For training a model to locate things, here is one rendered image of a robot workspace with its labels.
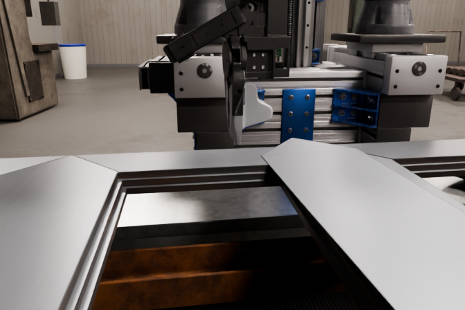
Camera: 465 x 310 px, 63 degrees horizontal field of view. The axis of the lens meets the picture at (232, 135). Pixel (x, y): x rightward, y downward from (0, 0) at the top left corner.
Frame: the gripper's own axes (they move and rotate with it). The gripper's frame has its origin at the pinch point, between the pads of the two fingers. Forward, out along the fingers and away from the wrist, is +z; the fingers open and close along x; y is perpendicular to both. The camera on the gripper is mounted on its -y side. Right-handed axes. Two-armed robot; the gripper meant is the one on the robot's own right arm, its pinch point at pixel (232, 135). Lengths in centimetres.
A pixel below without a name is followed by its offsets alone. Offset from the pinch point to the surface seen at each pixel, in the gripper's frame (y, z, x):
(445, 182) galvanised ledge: 59, 23, 28
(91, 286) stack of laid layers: -16.4, 8.5, -19.9
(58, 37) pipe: -250, -7, 821
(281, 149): 10.4, 5.9, 10.3
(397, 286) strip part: 10.1, 6.6, -26.8
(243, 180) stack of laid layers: 2.0, 8.2, 2.6
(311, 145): 16.6, 5.9, 11.8
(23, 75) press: -181, 31, 416
